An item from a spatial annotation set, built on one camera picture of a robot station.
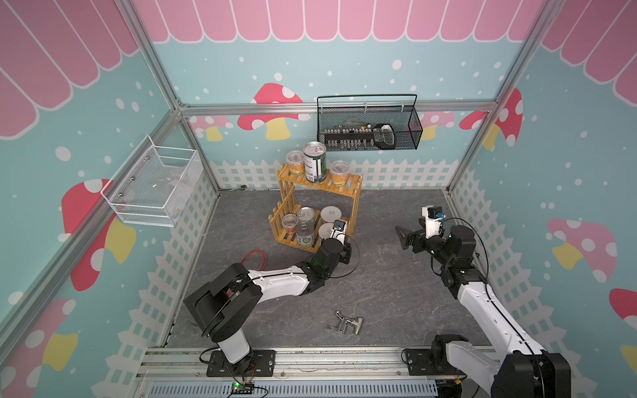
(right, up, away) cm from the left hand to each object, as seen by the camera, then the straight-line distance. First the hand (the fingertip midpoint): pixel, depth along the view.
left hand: (347, 239), depth 87 cm
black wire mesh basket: (+23, +46, +9) cm, 53 cm away
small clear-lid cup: (-22, +6, +10) cm, 25 cm away
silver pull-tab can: (-16, +7, +13) cm, 21 cm away
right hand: (+20, +6, -7) cm, 22 cm away
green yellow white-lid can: (-6, +9, +10) cm, 14 cm away
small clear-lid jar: (-18, +27, -4) cm, 33 cm away
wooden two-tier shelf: (-22, +19, +32) cm, 43 cm away
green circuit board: (-32, -42, -14) cm, 55 cm away
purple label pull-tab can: (-15, +2, +7) cm, 17 cm away
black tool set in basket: (+13, +38, +3) cm, 40 cm away
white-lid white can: (-8, +3, +4) cm, 9 cm away
